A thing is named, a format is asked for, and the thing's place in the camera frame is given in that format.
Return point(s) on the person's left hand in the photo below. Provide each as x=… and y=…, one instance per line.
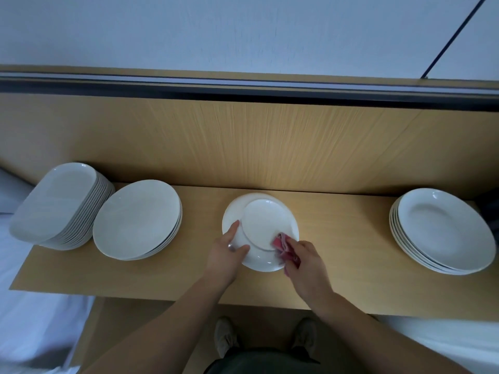
x=226, y=262

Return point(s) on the person's right hand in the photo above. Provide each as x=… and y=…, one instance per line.
x=310, y=272

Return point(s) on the pink cleaning cloth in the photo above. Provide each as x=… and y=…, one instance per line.
x=279, y=243

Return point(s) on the white glossy round plate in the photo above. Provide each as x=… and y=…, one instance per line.
x=261, y=218

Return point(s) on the stack of cleaned round plates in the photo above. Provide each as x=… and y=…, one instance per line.
x=136, y=218

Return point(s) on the stack of white round plates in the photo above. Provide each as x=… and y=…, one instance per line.
x=448, y=226

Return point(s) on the pile of white oblong plates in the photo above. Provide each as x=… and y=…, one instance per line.
x=58, y=200

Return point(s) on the person's right forearm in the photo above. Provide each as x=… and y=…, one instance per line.
x=386, y=339

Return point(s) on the person's left forearm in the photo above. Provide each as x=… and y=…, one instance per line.
x=156, y=339

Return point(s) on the grey curtain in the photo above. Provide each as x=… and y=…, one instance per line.
x=490, y=206

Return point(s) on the white bed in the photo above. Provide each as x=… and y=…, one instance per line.
x=31, y=315

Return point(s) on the grey upholstered headboard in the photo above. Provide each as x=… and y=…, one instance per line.
x=14, y=190

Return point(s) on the black wall rail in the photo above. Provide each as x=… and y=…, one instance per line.
x=234, y=91

